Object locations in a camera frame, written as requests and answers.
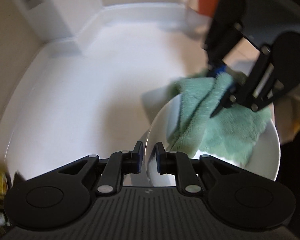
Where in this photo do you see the green microfibre cloth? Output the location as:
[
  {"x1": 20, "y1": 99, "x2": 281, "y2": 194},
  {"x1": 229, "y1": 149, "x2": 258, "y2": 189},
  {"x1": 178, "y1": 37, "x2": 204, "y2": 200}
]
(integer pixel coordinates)
[{"x1": 168, "y1": 73, "x2": 271, "y2": 166}]

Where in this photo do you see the white ceramic bowl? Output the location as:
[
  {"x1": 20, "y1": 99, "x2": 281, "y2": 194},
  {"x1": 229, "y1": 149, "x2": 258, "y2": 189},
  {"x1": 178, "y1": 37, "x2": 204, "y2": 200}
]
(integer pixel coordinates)
[{"x1": 142, "y1": 87, "x2": 281, "y2": 186}]

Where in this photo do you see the black glass stove top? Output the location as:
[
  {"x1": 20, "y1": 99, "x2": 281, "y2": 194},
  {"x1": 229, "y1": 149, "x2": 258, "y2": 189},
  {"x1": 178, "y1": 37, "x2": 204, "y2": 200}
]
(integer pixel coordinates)
[{"x1": 12, "y1": 171, "x2": 26, "y2": 188}]

